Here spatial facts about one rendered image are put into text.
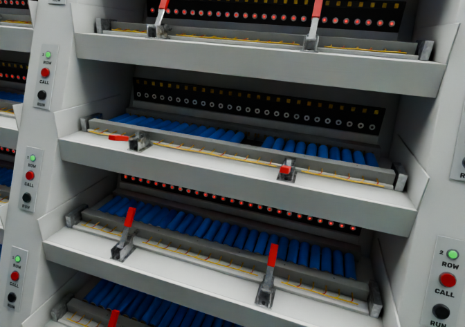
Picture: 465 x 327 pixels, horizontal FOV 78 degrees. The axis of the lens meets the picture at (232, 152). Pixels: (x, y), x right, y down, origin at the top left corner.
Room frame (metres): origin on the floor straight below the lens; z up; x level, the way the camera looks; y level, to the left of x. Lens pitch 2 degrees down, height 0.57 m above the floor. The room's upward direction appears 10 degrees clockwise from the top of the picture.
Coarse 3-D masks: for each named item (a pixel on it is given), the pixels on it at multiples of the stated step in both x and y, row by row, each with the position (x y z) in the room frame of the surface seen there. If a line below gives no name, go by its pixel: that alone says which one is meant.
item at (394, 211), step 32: (64, 128) 0.55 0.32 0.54; (288, 128) 0.60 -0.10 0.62; (320, 128) 0.58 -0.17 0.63; (64, 160) 0.55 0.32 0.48; (96, 160) 0.53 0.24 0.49; (128, 160) 0.50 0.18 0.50; (160, 160) 0.48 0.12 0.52; (192, 160) 0.49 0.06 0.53; (224, 160) 0.49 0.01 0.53; (384, 160) 0.55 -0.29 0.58; (416, 160) 0.42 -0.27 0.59; (224, 192) 0.47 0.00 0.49; (256, 192) 0.45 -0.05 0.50; (288, 192) 0.43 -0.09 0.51; (320, 192) 0.42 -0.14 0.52; (352, 192) 0.42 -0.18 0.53; (384, 192) 0.43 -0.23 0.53; (416, 192) 0.40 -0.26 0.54; (352, 224) 0.42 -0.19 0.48; (384, 224) 0.40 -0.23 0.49
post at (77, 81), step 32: (96, 0) 0.58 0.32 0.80; (128, 0) 0.67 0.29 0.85; (64, 32) 0.54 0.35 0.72; (32, 64) 0.56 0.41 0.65; (64, 64) 0.54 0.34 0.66; (96, 64) 0.60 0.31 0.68; (128, 64) 0.70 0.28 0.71; (32, 96) 0.56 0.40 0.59; (64, 96) 0.54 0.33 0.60; (96, 96) 0.62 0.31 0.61; (128, 96) 0.72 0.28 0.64; (32, 128) 0.55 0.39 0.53; (64, 192) 0.57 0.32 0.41; (32, 224) 0.54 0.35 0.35; (32, 256) 0.54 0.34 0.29; (0, 288) 0.56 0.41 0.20; (32, 288) 0.54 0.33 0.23; (0, 320) 0.56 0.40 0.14
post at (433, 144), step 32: (448, 0) 0.42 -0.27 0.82; (416, 32) 0.55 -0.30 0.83; (448, 64) 0.38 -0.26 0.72; (416, 96) 0.48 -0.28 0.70; (448, 96) 0.38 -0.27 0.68; (416, 128) 0.45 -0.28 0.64; (448, 128) 0.38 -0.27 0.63; (448, 160) 0.38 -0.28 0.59; (448, 192) 0.38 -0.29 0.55; (416, 224) 0.39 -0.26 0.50; (448, 224) 0.38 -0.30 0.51; (384, 256) 0.49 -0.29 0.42; (416, 256) 0.38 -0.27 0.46; (416, 288) 0.38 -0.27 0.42; (416, 320) 0.38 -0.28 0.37
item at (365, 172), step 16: (96, 128) 0.57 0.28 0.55; (112, 128) 0.56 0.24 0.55; (128, 128) 0.55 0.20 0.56; (144, 128) 0.55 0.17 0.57; (160, 144) 0.52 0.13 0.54; (176, 144) 0.53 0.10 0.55; (192, 144) 0.52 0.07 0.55; (208, 144) 0.51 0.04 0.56; (224, 144) 0.50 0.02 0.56; (240, 144) 0.50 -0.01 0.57; (272, 160) 0.48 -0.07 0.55; (304, 160) 0.47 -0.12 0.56; (320, 160) 0.46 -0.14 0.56; (336, 160) 0.47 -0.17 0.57; (352, 176) 0.45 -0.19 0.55; (368, 176) 0.45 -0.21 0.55; (384, 176) 0.44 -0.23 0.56
